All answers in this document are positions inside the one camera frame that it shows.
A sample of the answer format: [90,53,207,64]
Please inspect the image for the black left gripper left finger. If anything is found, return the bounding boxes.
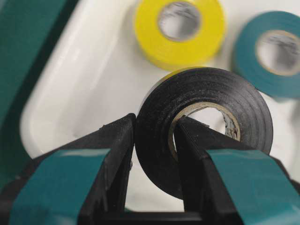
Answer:
[0,113,136,225]

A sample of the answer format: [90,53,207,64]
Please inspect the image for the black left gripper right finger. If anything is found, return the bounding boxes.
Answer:
[174,117,300,225]

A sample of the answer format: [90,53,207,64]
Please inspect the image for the black tape roll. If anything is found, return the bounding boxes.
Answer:
[135,67,273,199]

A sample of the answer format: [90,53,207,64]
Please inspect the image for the teal tape roll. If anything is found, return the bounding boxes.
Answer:
[232,11,300,98]

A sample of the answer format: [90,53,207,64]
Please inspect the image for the yellow tape roll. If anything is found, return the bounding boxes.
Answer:
[134,0,226,71]

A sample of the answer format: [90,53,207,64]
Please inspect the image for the white plastic case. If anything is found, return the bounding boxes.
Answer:
[20,0,300,211]

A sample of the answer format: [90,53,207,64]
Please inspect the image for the green table cloth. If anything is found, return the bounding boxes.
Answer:
[0,0,77,186]

